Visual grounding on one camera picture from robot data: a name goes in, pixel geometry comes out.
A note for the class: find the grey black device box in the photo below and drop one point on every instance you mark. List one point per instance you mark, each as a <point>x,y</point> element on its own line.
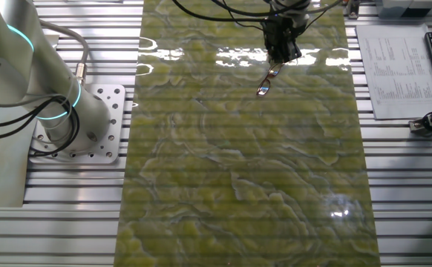
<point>390,9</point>

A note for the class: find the printed table paper sheet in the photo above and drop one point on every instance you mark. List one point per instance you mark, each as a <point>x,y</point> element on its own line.
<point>398,70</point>

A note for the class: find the green marble pattern mat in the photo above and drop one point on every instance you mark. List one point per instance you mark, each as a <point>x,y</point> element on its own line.
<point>238,167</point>

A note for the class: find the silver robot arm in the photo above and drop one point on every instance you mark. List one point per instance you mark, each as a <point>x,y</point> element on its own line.
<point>49,81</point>

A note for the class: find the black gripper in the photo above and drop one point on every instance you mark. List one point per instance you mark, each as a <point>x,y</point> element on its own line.
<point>281,33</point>

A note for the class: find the red frame glasses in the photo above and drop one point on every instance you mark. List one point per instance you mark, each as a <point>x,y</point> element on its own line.
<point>265,86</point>

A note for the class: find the camera stand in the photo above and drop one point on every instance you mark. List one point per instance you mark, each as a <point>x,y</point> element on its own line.
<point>418,126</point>

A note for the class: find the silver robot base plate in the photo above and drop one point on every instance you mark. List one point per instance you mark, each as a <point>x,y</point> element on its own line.
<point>106,148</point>

